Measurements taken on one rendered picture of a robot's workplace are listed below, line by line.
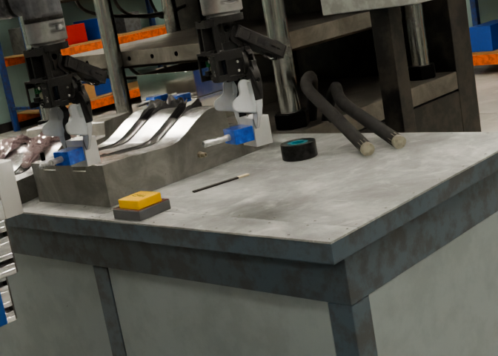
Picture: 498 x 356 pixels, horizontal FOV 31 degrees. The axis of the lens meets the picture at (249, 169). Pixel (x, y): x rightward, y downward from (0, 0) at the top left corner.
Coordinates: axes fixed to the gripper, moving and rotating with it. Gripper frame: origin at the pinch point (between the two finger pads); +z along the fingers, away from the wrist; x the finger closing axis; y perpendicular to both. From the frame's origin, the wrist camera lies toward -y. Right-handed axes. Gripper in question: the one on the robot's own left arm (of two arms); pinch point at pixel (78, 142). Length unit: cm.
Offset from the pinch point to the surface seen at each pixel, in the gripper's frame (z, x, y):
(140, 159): 7.6, 0.5, -15.2
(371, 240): 18, 62, -2
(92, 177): 8.7, -4.7, -5.6
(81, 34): 6, -607, -559
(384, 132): 12, 39, -52
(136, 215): 13.8, 14.5, 2.4
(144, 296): 32.9, 6.8, -2.7
